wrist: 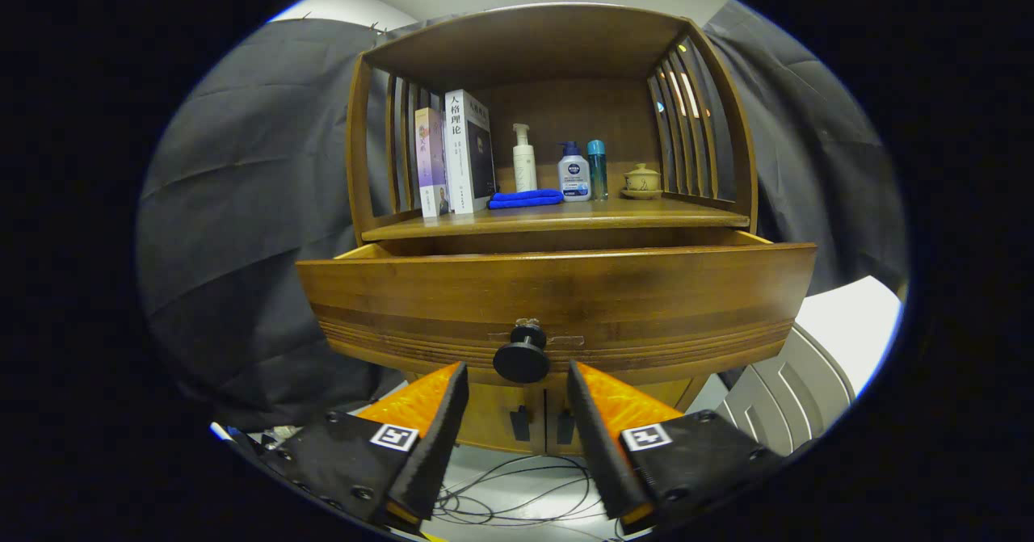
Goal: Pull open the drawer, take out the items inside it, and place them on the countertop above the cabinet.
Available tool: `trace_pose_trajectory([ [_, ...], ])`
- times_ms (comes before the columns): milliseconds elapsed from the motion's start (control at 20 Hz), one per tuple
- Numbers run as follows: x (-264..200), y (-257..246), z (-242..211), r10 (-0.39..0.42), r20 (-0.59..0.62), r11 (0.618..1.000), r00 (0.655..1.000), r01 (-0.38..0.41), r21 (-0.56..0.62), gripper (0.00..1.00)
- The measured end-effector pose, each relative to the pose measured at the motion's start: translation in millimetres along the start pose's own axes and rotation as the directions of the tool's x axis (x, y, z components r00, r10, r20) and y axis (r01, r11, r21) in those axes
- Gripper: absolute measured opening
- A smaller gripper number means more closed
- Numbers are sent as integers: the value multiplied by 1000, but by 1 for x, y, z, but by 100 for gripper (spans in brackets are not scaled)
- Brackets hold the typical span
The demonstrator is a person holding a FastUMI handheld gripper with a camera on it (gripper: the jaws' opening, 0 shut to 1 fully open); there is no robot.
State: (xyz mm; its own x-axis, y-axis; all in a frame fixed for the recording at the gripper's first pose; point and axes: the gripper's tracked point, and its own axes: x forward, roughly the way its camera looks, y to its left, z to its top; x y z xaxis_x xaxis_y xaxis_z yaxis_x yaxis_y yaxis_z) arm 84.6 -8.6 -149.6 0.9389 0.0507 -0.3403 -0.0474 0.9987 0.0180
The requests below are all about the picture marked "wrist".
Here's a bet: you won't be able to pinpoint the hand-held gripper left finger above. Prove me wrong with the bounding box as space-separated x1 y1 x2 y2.
258 361 470 531

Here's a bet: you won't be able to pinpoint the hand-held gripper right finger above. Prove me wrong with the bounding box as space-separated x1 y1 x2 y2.
565 359 784 531

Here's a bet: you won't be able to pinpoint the black round drawer knob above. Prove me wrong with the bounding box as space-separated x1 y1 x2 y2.
493 324 552 384

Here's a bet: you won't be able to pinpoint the brown wooden drawer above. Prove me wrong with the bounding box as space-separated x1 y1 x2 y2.
296 231 818 387

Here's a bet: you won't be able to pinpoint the wooden cabinet door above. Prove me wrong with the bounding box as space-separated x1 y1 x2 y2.
456 380 547 454
545 375 712 456

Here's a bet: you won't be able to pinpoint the wooden countertop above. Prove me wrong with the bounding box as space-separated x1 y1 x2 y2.
361 197 750 242

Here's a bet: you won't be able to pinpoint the brown wooden cabinet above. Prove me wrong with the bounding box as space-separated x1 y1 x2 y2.
346 3 759 456

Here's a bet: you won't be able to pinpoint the blue folded cloth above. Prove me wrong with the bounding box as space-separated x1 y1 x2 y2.
488 189 565 209

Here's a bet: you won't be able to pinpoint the white side unit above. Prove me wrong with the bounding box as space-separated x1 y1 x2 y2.
715 275 902 458

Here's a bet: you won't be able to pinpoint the yellow lidded teacup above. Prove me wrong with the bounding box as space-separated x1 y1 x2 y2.
620 163 663 200

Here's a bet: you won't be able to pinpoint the white bottle with blue cap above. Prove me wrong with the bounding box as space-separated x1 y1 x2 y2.
557 141 592 202

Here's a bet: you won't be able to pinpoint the slim teal bottle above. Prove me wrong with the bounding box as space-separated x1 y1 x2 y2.
587 140 608 201

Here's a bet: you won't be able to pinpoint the purple book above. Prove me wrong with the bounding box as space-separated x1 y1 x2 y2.
414 107 450 219

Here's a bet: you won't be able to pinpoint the thick white book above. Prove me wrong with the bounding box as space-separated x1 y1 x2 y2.
444 90 497 215

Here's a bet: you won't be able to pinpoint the white pump bottle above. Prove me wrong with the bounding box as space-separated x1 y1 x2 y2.
512 124 538 194

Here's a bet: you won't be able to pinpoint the black backdrop cloth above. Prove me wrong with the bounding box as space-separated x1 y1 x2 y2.
137 1 910 434

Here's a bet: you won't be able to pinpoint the thin black cables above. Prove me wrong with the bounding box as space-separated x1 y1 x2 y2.
432 455 623 527

